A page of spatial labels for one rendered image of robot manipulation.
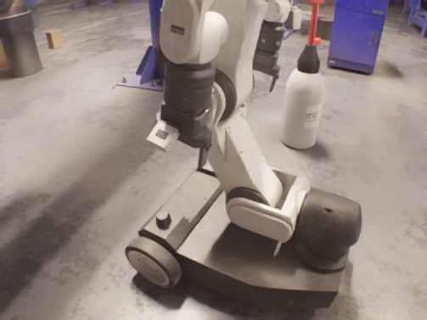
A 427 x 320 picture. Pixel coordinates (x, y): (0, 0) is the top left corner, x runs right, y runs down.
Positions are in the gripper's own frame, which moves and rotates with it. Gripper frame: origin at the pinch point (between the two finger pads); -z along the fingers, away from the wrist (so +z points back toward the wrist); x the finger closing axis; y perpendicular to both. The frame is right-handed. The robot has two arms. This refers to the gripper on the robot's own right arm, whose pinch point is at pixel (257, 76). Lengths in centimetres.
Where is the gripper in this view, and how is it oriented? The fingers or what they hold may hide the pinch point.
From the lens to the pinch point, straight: 96.6
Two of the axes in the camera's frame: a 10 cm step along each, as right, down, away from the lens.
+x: -8.7, -4.2, 2.6
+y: -4.7, 5.3, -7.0
